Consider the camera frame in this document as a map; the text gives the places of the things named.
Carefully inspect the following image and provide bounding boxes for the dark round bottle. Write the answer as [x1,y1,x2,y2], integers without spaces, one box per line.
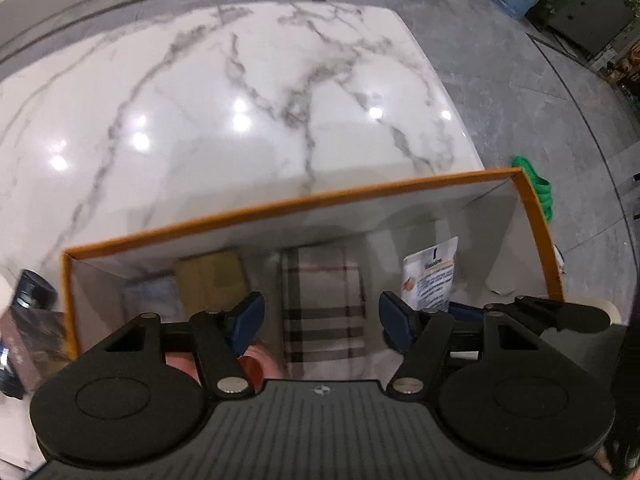
[12,269,57,312]

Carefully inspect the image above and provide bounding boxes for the tan cardboard box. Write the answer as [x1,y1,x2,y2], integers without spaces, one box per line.
[173,251,250,312]

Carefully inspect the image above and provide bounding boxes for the pink cylinder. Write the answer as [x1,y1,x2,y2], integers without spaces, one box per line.
[164,344,286,392]

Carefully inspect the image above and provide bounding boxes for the green slipper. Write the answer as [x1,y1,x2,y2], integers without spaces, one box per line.
[510,155,556,224]

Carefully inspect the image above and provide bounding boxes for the plaid case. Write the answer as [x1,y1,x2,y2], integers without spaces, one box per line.
[279,245,368,381]

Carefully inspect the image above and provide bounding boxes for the dark grey cabinet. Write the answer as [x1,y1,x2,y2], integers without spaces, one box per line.
[529,0,636,57]

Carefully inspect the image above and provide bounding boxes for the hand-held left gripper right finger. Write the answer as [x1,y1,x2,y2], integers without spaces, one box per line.
[378,290,556,402]

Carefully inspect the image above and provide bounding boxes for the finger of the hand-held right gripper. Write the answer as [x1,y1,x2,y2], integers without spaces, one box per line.
[448,296,607,333]

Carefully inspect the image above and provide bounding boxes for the white box with orange rim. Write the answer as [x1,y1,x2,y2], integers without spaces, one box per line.
[61,167,566,361]

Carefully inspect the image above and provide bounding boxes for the white printed tube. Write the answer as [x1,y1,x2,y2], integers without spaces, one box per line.
[402,236,460,312]

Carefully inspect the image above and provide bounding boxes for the clear card packet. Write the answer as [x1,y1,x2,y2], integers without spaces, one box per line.
[121,279,180,322]

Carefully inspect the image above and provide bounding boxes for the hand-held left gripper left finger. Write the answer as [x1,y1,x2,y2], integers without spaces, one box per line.
[87,291,266,400]

